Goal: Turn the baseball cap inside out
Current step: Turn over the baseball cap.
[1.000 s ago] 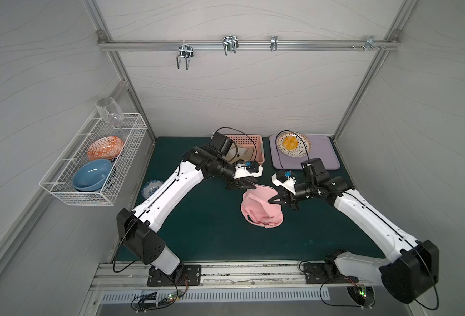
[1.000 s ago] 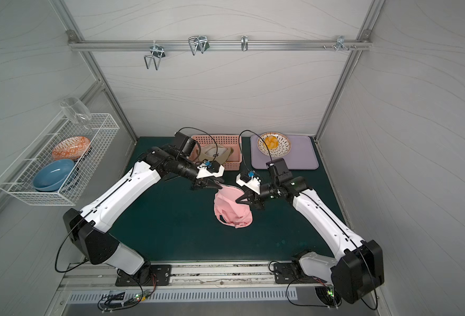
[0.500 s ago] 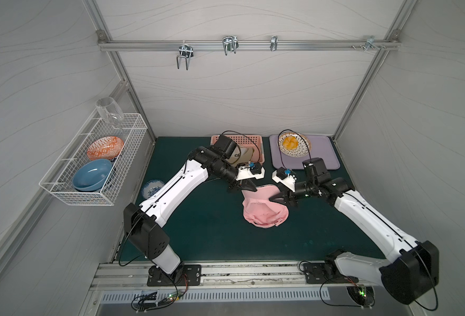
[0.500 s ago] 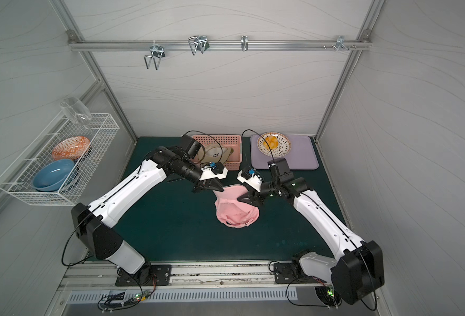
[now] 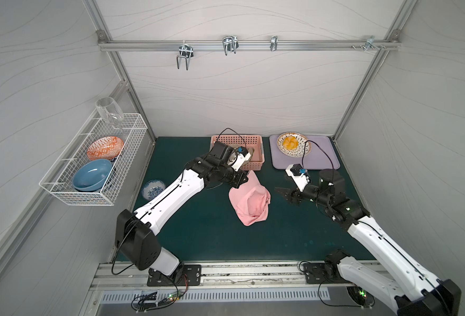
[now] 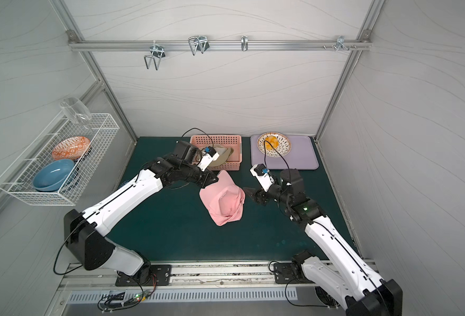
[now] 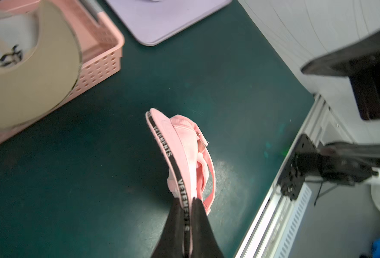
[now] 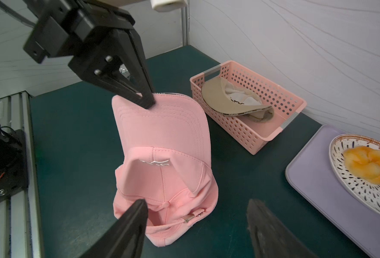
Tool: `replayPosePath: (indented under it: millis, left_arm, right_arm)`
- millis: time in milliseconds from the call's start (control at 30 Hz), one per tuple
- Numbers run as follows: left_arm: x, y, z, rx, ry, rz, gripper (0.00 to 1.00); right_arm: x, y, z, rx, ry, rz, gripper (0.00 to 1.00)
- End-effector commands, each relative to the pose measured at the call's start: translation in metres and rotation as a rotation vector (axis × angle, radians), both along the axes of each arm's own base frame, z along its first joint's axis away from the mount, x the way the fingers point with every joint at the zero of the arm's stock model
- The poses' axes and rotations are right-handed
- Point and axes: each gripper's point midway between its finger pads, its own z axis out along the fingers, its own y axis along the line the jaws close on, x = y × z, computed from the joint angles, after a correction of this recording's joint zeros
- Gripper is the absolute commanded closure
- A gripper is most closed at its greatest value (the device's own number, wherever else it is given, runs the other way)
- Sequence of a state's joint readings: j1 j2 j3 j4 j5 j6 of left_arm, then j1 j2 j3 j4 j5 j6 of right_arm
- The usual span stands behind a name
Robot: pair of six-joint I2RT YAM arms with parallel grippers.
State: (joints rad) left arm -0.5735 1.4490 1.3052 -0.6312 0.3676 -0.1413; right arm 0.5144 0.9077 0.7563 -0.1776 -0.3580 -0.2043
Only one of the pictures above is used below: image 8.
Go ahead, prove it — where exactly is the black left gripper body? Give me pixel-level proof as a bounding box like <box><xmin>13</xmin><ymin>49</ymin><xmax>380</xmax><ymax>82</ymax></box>
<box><xmin>23</xmin><ymin>1</ymin><xmax>135</xmax><ymax>63</ymax></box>

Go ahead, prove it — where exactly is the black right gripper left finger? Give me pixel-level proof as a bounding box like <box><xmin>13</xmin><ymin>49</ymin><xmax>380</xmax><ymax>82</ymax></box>
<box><xmin>81</xmin><ymin>199</ymin><xmax>148</xmax><ymax>258</ymax></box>

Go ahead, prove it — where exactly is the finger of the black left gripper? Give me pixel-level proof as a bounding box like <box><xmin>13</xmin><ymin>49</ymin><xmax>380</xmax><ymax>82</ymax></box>
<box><xmin>114</xmin><ymin>29</ymin><xmax>155</xmax><ymax>106</ymax></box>
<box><xmin>68</xmin><ymin>48</ymin><xmax>152</xmax><ymax>109</ymax></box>

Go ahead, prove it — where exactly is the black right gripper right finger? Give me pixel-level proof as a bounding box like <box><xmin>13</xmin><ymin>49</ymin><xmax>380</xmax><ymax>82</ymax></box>
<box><xmin>247</xmin><ymin>199</ymin><xmax>317</xmax><ymax>258</ymax></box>

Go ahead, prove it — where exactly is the pink baseball cap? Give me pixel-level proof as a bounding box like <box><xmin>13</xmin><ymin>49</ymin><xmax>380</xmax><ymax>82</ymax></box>
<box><xmin>111</xmin><ymin>94</ymin><xmax>219</xmax><ymax>247</ymax></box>

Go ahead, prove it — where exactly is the beige baseball cap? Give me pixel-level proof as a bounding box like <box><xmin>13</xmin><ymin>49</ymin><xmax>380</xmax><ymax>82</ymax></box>
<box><xmin>201</xmin><ymin>77</ymin><xmax>275</xmax><ymax>123</ymax></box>

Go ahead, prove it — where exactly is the lilac plastic tray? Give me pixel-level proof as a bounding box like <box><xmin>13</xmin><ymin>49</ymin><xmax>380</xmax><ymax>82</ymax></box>
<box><xmin>285</xmin><ymin>125</ymin><xmax>380</xmax><ymax>258</ymax></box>

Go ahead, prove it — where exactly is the green table mat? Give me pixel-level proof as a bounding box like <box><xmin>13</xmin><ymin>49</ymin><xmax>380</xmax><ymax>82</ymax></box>
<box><xmin>29</xmin><ymin>45</ymin><xmax>371</xmax><ymax>258</ymax></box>

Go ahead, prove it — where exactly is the pink perforated plastic basket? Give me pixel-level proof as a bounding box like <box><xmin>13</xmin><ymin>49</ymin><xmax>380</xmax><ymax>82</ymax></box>
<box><xmin>190</xmin><ymin>60</ymin><xmax>307</xmax><ymax>155</ymax></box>

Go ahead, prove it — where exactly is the white speckled plate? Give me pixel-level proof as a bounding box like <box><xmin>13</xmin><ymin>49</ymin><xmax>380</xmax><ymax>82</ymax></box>
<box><xmin>329</xmin><ymin>134</ymin><xmax>380</xmax><ymax>214</ymax></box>

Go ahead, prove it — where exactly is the yellow bread roll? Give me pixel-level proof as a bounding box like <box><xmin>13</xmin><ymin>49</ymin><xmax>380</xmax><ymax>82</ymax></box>
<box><xmin>343</xmin><ymin>146</ymin><xmax>380</xmax><ymax>185</ymax></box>

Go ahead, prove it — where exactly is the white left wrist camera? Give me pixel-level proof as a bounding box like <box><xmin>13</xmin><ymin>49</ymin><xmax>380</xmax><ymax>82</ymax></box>
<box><xmin>150</xmin><ymin>0</ymin><xmax>188</xmax><ymax>12</ymax></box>

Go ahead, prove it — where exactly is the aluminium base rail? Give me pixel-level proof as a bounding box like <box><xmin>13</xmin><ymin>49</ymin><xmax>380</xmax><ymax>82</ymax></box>
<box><xmin>0</xmin><ymin>91</ymin><xmax>44</xmax><ymax>258</ymax></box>

